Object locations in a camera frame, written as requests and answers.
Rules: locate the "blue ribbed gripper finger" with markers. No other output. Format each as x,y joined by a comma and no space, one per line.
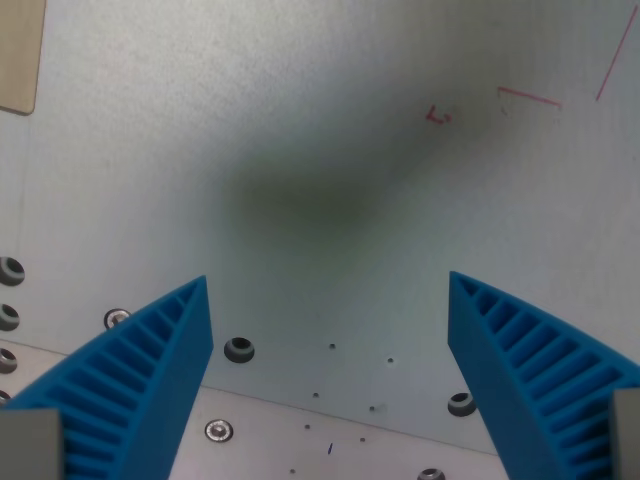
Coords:
530,385
140,380

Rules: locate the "flat silver screw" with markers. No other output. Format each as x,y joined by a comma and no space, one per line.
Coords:
219,430
114,318

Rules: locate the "recessed socket screw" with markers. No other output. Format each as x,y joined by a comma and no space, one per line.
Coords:
431,474

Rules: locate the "beige wooden board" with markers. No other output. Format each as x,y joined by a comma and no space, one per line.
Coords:
17,52

